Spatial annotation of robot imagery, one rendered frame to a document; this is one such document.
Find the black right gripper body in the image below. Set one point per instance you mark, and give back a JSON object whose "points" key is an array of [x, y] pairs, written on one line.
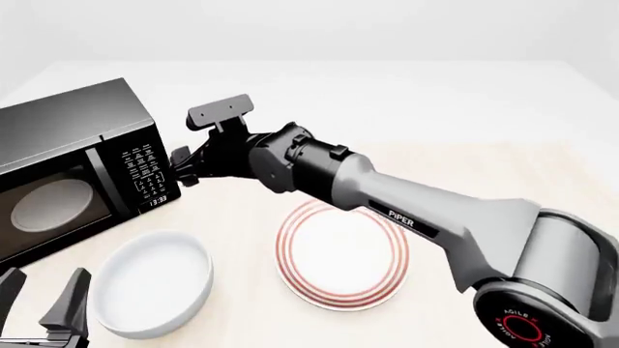
{"points": [[222, 159]]}

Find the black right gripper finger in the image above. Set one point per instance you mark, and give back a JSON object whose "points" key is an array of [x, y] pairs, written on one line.
{"points": [[179, 155], [189, 180]]}

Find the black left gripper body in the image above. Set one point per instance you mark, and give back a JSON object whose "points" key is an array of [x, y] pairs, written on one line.
{"points": [[43, 342]]}

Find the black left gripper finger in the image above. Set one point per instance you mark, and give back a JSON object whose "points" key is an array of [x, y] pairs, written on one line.
{"points": [[10, 290], [70, 308]]}

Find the grey and black right robot arm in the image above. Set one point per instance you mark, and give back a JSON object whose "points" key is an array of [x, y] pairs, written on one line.
{"points": [[435, 206]]}

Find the small flat plate on stalk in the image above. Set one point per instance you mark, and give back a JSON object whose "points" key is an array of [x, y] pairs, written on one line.
{"points": [[220, 108]]}

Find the white shallow bowl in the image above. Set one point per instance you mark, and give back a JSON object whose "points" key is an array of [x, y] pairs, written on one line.
{"points": [[152, 282]]}

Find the white plate with red rings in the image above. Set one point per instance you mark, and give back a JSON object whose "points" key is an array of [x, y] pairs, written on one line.
{"points": [[341, 264]]}

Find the round glass microwave turntable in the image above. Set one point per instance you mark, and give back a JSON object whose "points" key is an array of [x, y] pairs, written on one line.
{"points": [[50, 204]]}

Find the black microwave oven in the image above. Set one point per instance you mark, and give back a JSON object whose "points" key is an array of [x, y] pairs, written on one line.
{"points": [[63, 123]]}

